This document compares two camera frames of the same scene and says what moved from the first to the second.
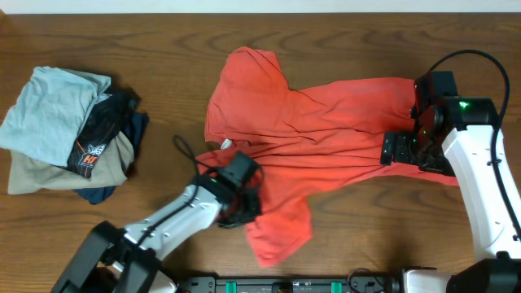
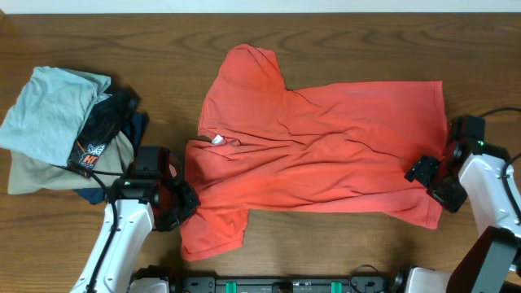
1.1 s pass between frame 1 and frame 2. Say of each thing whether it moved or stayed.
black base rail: stayed
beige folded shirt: stayed
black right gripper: moved
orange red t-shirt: moved
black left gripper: moved
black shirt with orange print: stayed
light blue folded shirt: stayed
